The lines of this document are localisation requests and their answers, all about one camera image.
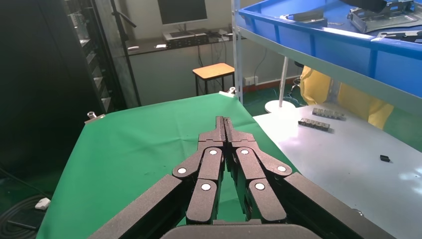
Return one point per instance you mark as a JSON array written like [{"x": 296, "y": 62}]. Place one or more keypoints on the yellow plastic bag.
[{"x": 356, "y": 99}]

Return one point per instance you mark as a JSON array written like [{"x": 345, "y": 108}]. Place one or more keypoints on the white shelf upright post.
[{"x": 237, "y": 49}]

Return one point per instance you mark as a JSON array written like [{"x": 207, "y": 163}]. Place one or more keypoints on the white wall outlet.
[{"x": 251, "y": 80}]

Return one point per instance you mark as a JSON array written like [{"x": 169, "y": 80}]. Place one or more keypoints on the black computer monitor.
[{"x": 183, "y": 10}]

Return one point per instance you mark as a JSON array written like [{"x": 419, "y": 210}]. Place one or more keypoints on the dark office desk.
[{"x": 148, "y": 49}]

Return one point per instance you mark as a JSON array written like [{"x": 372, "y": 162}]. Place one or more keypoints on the white round lamp stand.
[{"x": 280, "y": 106}]

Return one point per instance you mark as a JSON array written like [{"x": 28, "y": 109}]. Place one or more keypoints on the blue plastic bin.
[{"x": 346, "y": 49}]

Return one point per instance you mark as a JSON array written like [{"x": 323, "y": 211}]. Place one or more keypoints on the silver binder clip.
[
  {"x": 230, "y": 92},
  {"x": 94, "y": 116},
  {"x": 357, "y": 212}
]

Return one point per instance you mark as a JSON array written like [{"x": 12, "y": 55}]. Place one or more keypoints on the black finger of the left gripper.
[{"x": 366, "y": 5}]

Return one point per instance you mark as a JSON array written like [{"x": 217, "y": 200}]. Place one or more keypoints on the small black block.
[{"x": 384, "y": 158}]

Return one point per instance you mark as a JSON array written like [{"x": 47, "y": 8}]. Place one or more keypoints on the black stand pole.
[{"x": 126, "y": 49}]

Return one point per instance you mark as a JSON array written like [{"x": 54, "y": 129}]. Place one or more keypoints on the grey metal bracket part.
[
  {"x": 308, "y": 16},
  {"x": 379, "y": 19},
  {"x": 400, "y": 36}
]

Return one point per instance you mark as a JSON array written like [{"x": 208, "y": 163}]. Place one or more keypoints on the white power adapter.
[{"x": 43, "y": 204}]

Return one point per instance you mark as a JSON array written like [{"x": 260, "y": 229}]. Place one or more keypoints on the white shelf board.
[{"x": 329, "y": 71}]

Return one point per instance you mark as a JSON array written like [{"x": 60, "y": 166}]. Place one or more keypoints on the green table cloth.
[{"x": 132, "y": 148}]

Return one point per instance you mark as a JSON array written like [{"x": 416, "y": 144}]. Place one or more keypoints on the wooden stool black legs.
[{"x": 214, "y": 70}]

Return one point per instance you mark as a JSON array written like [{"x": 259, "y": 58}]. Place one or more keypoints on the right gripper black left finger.
[{"x": 207, "y": 165}]

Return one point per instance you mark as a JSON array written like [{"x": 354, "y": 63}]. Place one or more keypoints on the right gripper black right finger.
[{"x": 250, "y": 165}]

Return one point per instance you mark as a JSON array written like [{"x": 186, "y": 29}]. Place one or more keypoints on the black keyboard equipment stack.
[{"x": 184, "y": 39}]

